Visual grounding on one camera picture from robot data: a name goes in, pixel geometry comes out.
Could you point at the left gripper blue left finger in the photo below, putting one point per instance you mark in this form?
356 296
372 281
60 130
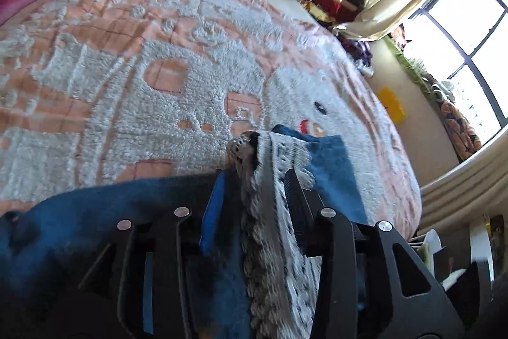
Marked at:
211 215

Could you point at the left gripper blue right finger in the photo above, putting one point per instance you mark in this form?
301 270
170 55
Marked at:
303 209

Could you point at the blue denim pants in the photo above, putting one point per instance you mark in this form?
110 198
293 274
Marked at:
108 262

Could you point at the yellow paper bag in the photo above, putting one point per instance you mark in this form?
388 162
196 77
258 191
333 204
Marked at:
392 105

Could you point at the peach white patterned bedspread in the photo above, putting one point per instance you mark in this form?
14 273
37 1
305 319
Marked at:
95 92

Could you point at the purple clothes pile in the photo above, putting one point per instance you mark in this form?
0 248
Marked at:
359 50

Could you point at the window frame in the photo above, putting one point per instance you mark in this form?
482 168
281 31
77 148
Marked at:
456 41

